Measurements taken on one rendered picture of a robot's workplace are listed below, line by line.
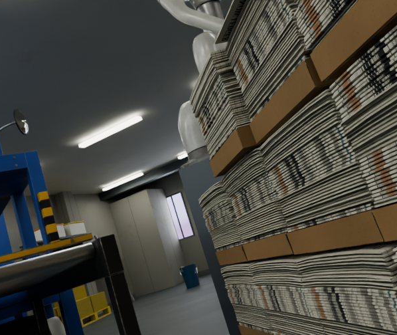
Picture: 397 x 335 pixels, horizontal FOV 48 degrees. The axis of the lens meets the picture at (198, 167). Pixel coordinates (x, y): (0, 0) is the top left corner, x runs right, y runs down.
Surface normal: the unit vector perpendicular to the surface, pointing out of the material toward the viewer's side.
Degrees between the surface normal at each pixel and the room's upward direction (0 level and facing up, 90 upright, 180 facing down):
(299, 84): 93
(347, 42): 93
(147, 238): 90
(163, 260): 90
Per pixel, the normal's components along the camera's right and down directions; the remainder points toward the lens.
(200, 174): -0.42, -0.04
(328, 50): -0.92, 0.30
